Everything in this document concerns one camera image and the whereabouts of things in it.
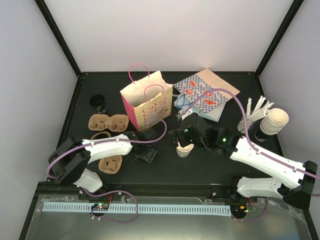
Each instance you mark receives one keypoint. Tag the blue checkered bakery paper bag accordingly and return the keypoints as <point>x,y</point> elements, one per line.
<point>196,88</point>

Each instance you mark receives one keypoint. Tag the light blue paper bag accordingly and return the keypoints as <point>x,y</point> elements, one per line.
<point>214,115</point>

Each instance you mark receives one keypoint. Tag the black open coffee cup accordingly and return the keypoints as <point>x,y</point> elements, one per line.
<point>98,103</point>

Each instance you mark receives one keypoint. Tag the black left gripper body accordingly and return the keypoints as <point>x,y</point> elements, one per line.
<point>148,157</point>

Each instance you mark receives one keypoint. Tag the cream pink Cakes paper bag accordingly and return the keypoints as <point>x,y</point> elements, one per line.
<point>147,100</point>

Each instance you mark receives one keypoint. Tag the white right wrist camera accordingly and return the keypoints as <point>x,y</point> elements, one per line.
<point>182,114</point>

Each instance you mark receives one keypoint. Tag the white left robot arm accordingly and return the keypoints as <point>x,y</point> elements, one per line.
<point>68,164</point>

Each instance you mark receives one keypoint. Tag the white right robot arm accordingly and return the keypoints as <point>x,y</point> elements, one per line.
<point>291,181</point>

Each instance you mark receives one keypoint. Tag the tall white paper cup stack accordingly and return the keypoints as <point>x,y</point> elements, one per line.
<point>274,121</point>

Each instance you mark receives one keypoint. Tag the white slotted cable rail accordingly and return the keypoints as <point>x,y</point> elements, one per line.
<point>120,208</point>

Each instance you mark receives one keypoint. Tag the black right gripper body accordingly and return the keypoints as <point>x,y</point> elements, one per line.
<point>184,141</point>

